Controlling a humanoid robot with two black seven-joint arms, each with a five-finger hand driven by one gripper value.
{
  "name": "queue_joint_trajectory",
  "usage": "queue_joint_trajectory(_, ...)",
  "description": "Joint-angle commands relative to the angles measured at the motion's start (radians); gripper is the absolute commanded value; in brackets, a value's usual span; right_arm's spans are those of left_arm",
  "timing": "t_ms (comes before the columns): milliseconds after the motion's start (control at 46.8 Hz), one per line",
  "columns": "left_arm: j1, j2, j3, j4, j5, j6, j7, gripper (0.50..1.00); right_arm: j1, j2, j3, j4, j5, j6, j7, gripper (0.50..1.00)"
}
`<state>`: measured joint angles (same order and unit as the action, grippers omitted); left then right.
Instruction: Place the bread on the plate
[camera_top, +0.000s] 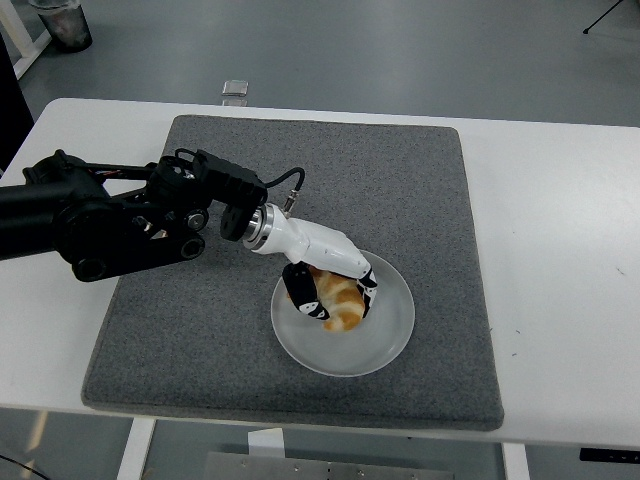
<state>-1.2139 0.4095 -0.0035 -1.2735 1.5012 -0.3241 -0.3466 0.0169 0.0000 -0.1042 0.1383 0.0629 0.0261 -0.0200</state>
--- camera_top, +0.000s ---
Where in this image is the black flat panel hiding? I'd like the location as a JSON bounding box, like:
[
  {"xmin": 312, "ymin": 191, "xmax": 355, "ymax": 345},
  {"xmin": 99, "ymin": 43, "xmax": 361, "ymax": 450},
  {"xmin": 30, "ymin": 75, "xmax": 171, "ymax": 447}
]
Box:
[{"xmin": 0, "ymin": 33, "xmax": 35, "ymax": 174}]

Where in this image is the white paper label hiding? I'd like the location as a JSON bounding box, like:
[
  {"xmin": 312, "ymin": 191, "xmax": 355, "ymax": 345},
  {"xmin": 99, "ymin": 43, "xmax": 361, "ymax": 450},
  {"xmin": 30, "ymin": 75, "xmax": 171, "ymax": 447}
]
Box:
[{"xmin": 247, "ymin": 428, "xmax": 286, "ymax": 459}]

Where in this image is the grey felt mat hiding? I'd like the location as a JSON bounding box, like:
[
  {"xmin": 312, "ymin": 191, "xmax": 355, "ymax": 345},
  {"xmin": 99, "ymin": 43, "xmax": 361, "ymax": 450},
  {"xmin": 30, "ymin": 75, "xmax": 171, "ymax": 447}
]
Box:
[{"xmin": 80, "ymin": 114, "xmax": 505, "ymax": 433}]

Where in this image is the black trash bin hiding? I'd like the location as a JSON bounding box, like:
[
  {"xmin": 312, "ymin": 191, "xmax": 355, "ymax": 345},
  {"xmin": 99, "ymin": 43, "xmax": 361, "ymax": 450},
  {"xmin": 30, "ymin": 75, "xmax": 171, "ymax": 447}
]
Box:
[{"xmin": 28, "ymin": 0, "xmax": 94, "ymax": 54}]

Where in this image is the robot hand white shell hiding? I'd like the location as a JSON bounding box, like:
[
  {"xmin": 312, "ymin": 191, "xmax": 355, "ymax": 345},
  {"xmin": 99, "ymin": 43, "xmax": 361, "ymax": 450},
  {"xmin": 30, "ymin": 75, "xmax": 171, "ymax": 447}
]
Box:
[{"xmin": 249, "ymin": 207, "xmax": 379, "ymax": 322}]

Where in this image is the black tripod leg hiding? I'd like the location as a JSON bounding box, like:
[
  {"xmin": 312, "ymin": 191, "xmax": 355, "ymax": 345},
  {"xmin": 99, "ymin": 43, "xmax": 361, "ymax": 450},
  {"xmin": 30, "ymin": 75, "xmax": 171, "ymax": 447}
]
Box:
[{"xmin": 582, "ymin": 0, "xmax": 629, "ymax": 35}]

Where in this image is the pale grey round plate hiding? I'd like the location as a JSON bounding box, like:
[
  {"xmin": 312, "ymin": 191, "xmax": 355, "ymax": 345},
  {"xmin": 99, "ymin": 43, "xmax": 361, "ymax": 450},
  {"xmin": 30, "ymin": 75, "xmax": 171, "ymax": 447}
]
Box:
[{"xmin": 270, "ymin": 246, "xmax": 416, "ymax": 378}]

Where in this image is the white table leg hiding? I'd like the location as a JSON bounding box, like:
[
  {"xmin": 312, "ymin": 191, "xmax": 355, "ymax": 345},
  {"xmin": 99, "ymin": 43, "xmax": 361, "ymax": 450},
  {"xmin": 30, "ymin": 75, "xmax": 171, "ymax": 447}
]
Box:
[
  {"xmin": 501, "ymin": 442, "xmax": 531, "ymax": 480},
  {"xmin": 115, "ymin": 417, "xmax": 157, "ymax": 480}
]

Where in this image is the white table frame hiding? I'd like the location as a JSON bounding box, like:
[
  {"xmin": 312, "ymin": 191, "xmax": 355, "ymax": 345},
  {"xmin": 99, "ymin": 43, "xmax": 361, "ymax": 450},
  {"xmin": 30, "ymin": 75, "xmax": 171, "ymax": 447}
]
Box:
[{"xmin": 0, "ymin": 0, "xmax": 53, "ymax": 81}]

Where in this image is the golden croissant bread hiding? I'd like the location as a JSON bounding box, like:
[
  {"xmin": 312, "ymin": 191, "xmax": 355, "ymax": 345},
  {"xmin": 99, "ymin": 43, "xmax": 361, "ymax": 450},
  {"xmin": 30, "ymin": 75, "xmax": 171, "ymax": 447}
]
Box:
[{"xmin": 285, "ymin": 267, "xmax": 365, "ymax": 332}]

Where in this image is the black table control box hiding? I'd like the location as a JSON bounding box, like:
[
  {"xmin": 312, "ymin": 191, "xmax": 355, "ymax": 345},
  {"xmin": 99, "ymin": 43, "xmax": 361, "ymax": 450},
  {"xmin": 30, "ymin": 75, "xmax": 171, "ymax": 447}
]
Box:
[{"xmin": 579, "ymin": 447, "xmax": 640, "ymax": 464}]

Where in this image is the thin black floor cable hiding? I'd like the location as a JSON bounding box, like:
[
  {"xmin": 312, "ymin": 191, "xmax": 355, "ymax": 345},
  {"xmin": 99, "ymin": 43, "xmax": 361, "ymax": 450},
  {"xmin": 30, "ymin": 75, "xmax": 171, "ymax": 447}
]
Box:
[{"xmin": 0, "ymin": 452, "xmax": 39, "ymax": 480}]

